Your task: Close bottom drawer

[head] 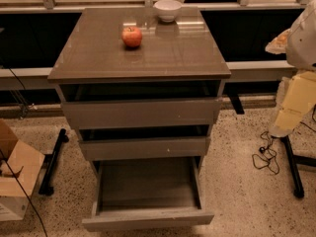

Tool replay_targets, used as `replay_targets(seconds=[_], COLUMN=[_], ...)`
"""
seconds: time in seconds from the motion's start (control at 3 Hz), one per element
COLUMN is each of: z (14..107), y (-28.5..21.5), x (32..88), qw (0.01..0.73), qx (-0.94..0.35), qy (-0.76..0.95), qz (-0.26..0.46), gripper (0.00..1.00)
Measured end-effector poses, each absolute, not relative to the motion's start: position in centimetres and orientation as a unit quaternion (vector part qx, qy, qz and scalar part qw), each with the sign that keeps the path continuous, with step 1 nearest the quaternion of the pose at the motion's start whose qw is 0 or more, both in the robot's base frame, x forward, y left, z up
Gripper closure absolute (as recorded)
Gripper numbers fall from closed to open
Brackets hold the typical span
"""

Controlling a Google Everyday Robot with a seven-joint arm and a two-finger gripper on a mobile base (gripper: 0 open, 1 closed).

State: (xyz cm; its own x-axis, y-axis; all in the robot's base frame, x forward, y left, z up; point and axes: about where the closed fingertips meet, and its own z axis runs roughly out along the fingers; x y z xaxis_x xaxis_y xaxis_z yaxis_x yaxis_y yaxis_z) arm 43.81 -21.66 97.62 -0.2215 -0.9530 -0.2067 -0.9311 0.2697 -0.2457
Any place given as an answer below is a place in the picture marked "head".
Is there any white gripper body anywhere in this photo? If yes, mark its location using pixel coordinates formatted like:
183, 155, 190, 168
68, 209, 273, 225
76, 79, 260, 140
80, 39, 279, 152
265, 29, 290, 54

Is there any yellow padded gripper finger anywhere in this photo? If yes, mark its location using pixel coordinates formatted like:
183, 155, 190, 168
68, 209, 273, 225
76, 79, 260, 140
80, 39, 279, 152
269, 71, 316, 137

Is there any grey bottom drawer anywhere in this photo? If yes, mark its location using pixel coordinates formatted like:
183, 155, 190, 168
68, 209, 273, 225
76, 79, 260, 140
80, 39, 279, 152
82, 157, 213, 231

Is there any grey drawer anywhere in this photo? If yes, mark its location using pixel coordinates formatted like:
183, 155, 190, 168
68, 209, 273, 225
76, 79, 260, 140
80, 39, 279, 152
79, 124, 210, 161
82, 157, 213, 231
59, 84, 221, 129

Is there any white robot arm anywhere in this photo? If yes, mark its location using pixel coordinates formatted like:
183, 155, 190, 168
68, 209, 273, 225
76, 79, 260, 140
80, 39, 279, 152
265, 0, 316, 137

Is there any grey drawer cabinet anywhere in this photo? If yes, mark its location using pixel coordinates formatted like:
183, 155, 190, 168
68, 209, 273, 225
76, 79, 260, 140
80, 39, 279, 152
47, 6, 232, 170

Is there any grey top drawer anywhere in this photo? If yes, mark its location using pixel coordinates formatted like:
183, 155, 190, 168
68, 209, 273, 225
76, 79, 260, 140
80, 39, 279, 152
59, 84, 221, 129

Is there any grey middle drawer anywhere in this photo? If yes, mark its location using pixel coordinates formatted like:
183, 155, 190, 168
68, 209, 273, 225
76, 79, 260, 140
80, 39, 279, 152
79, 124, 210, 161

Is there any black centre table leg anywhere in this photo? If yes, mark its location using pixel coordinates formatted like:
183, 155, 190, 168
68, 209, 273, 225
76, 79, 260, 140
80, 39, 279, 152
228, 93, 245, 115

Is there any black right floor stand leg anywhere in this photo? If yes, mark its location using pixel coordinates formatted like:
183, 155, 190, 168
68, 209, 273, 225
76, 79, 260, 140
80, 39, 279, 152
280, 136, 316, 198

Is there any black floor stand leg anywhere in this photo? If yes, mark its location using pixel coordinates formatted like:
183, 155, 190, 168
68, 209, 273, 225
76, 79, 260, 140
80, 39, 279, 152
280, 136, 316, 198
39, 128, 69, 196

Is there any white bowl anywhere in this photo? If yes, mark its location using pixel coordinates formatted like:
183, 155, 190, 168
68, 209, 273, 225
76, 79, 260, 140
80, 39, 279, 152
154, 0, 182, 22

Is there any red apple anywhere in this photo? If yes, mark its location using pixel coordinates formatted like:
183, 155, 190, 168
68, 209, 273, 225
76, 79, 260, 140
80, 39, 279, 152
121, 27, 142, 47

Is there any black left floor stand leg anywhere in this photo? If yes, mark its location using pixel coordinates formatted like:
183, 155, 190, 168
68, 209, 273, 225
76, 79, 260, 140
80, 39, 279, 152
39, 128, 69, 196

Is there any cardboard box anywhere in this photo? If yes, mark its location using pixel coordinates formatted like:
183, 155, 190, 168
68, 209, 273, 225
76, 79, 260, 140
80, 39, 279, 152
0, 119, 44, 221

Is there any black tangled floor cable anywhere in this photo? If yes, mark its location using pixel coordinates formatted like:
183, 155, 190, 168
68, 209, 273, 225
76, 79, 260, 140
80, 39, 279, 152
252, 130, 280, 176

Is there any black cable at left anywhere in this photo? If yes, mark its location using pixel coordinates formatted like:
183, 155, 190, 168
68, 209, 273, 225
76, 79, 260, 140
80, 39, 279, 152
0, 62, 49, 237

